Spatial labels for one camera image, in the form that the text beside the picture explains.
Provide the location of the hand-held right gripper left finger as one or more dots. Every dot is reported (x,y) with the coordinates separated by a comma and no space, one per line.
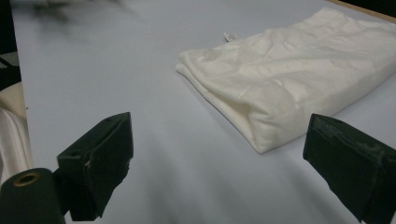
(99,161)

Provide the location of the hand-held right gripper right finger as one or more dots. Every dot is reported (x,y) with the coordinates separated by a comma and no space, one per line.
(351,161)

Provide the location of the white cloth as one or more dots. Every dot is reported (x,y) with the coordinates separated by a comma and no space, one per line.
(289,81)

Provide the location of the white fabric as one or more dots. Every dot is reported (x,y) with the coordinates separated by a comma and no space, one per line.
(12,137)

